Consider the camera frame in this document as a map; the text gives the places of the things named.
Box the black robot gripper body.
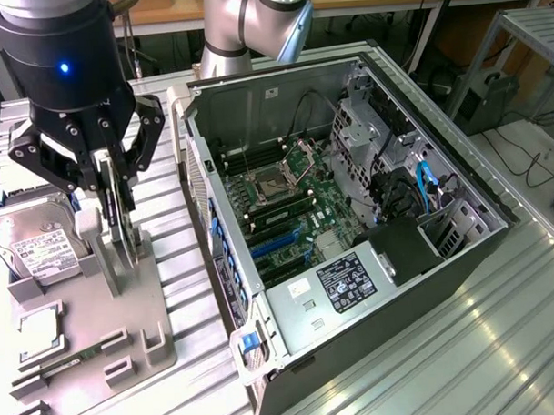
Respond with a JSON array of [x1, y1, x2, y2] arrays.
[[0, 0, 137, 133]]

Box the graphics card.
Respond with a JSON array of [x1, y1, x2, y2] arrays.
[[95, 147, 144, 274]]

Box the hard disk with blue carrier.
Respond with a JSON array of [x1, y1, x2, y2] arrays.
[[0, 186, 95, 289]]

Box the thin metal locking lever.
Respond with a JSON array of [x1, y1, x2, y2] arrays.
[[241, 136, 253, 178]]

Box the black RAM slot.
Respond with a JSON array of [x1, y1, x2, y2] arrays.
[[220, 141, 286, 164], [223, 150, 289, 175], [245, 193, 311, 217]]

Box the CPU socket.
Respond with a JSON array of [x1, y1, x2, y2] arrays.
[[252, 163, 301, 206]]

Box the metal socket cover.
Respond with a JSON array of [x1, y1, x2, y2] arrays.
[[278, 139, 323, 181]]

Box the installed green RAM stick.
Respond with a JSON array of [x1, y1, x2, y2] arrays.
[[248, 202, 316, 228]]

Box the blue expansion slot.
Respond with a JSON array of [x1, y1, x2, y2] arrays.
[[248, 228, 307, 260]]

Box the grey parts rack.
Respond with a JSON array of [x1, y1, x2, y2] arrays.
[[0, 204, 179, 415]]

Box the CPU with silver lid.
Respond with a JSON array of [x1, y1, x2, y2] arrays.
[[18, 309, 61, 359]]

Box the long black expansion slot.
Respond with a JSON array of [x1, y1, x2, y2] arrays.
[[259, 259, 310, 285], [255, 250, 306, 273]]

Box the green motherboard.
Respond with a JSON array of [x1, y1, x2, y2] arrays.
[[217, 133, 380, 288]]

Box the grey metal drive cage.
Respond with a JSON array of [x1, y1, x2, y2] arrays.
[[327, 95, 425, 225]]

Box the silver chipset heatsink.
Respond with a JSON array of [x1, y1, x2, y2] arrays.
[[314, 231, 347, 258]]

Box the loose green RAM stick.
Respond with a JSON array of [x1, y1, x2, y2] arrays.
[[38, 343, 105, 379]]

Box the clear case latch blue tab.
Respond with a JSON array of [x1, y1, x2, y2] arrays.
[[228, 325, 271, 386]]

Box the silver power supply unit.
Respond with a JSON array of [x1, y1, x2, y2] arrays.
[[262, 246, 402, 357]]

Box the wooden desk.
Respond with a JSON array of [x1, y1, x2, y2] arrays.
[[109, 0, 548, 39]]

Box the black plastic air shroud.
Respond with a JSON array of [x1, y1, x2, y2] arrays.
[[352, 215, 446, 289]]

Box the grey metal disk bay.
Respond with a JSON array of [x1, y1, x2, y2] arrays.
[[417, 198, 494, 259]]

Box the black device on floor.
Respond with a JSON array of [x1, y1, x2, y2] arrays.
[[453, 69, 521, 137]]

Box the open grey PC case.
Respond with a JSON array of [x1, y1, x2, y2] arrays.
[[165, 34, 529, 415]]

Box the grey metal slat shelf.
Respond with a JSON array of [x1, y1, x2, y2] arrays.
[[490, 5, 554, 76]]

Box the black hanging cable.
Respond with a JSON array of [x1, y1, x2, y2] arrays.
[[123, 14, 142, 80]]

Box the black curved wire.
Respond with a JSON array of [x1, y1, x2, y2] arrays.
[[287, 90, 340, 140]]

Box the blue flat data wire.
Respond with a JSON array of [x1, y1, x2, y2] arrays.
[[413, 158, 438, 216]]

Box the black cable on white table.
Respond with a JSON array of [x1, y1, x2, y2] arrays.
[[522, 147, 554, 208]]

